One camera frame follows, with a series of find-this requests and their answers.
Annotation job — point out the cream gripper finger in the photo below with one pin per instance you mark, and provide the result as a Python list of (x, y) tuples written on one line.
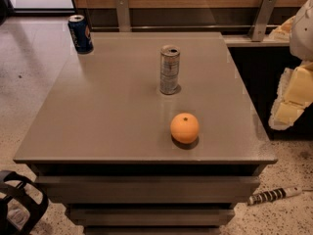
[(283, 31), (294, 95)]

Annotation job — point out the orange fruit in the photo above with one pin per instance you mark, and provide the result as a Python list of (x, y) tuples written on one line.
[(185, 128)]

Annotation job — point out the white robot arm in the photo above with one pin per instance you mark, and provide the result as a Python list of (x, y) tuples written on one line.
[(301, 38)]

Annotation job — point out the silver energy drink can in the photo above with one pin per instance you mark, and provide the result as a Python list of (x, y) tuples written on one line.
[(169, 69)]

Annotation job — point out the blue pepsi can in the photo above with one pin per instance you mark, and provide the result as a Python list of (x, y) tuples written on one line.
[(80, 34)]

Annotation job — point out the top grey drawer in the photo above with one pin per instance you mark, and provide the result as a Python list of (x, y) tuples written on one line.
[(148, 189)]

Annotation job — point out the grey drawer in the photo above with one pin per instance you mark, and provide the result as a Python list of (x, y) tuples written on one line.
[(150, 217), (148, 189)]

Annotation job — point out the grey drawer cabinet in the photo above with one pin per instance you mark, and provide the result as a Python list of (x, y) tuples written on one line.
[(105, 116)]

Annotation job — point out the middle grey drawer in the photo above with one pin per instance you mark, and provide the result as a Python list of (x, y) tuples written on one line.
[(150, 217)]

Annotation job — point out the right metal bracket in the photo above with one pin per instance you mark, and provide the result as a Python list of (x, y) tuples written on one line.
[(258, 29)]

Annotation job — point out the black chair frame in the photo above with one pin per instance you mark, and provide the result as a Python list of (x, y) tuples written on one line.
[(19, 212)]

